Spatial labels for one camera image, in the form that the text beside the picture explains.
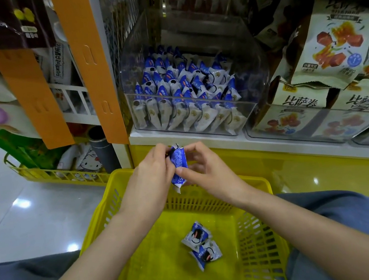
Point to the pile of blue snack packets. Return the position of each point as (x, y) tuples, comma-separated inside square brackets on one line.
[(185, 88)]

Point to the dark grey cylinder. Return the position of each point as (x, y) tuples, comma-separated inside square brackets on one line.
[(104, 149)]

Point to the row of fruit print bags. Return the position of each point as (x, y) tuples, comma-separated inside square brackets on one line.
[(336, 44)]

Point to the yellow floor basket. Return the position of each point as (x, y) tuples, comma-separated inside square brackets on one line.
[(52, 174)]

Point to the orange shelf post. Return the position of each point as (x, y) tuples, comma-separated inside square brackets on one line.
[(90, 66)]

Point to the store shelf with yellow base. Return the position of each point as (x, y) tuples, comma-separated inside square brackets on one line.
[(334, 174)]

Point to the white card packet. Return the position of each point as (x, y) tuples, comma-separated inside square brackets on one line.
[(60, 64)]

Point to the person's right forearm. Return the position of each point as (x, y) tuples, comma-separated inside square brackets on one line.
[(328, 238)]

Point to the white cartoon print packet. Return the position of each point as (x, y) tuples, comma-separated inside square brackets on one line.
[(87, 159)]

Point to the person's left hand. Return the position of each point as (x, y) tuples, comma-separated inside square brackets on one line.
[(146, 186)]

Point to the orange hanging strip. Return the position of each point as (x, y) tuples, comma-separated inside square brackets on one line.
[(30, 96)]

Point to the person's right hand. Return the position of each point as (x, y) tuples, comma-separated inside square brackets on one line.
[(218, 174)]

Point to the yellow plastic shopping basket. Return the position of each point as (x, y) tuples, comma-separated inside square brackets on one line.
[(151, 258)]

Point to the green snack bags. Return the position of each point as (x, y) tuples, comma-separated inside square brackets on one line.
[(23, 148)]

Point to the person's left forearm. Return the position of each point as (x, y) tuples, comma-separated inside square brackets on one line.
[(80, 273)]

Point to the clear plastic bin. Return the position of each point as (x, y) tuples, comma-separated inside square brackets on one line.
[(256, 73), (307, 134)]

